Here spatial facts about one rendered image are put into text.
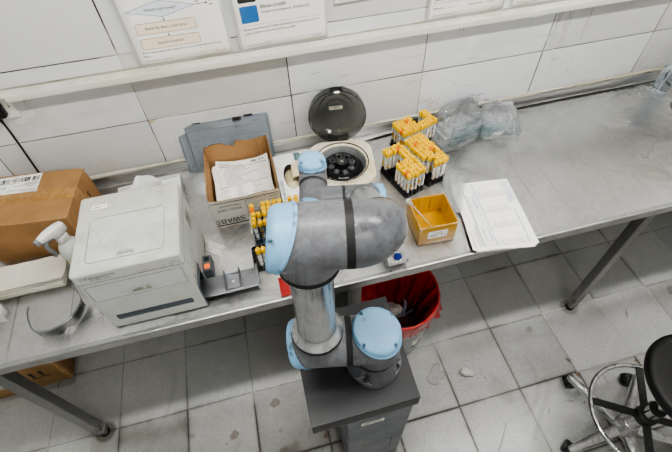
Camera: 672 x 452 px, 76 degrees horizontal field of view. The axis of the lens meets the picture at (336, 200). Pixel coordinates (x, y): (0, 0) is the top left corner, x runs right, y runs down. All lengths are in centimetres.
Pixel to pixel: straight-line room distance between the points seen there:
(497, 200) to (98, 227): 130
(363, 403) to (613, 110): 167
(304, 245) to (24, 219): 118
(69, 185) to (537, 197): 165
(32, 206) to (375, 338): 119
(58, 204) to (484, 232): 142
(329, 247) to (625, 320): 220
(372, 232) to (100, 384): 201
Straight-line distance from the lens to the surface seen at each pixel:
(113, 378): 249
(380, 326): 104
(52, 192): 172
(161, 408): 235
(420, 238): 147
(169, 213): 130
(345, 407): 122
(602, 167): 199
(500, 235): 159
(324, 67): 164
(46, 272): 172
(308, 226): 66
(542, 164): 190
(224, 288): 142
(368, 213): 67
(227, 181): 166
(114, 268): 126
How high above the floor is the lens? 211
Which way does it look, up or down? 50 degrees down
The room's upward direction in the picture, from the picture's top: 3 degrees counter-clockwise
